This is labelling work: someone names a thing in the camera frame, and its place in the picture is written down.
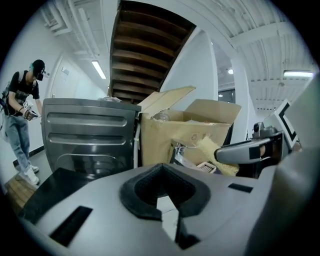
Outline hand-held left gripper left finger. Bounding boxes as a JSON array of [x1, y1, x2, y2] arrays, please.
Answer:
[[32, 162, 187, 256]]

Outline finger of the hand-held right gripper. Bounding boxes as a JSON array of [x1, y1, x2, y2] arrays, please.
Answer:
[[215, 133, 285, 166]]

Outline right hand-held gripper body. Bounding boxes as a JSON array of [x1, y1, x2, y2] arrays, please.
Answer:
[[251, 98, 303, 154]]

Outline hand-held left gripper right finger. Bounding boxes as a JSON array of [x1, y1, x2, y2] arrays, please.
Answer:
[[162, 162, 272, 256]]

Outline yellow sponge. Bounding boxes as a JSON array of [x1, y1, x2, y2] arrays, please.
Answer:
[[196, 135, 240, 177]]

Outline pink slotted soap dish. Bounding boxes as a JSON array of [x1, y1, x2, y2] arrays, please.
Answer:
[[197, 161, 217, 175]]

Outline long ceiling light bar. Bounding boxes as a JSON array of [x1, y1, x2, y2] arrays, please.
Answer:
[[91, 59, 108, 80], [283, 69, 315, 78]]

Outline chrome sink faucet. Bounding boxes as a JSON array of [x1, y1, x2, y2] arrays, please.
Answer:
[[170, 138, 201, 166]]

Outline large open cardboard box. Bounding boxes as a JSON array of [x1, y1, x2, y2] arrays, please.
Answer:
[[137, 86, 242, 167]]

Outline wooden pallet steps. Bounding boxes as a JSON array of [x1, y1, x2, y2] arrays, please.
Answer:
[[4, 174, 38, 213]]

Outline plastic wrapped bundle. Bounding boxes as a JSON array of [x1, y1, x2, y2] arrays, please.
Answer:
[[97, 96, 123, 103]]

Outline white door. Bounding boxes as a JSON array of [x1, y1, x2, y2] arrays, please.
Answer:
[[48, 53, 83, 101]]

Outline wooden staircase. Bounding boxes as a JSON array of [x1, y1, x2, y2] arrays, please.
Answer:
[[108, 0, 197, 105]]

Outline grey corrugated hose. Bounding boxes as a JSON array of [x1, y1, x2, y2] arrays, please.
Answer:
[[133, 119, 141, 168]]

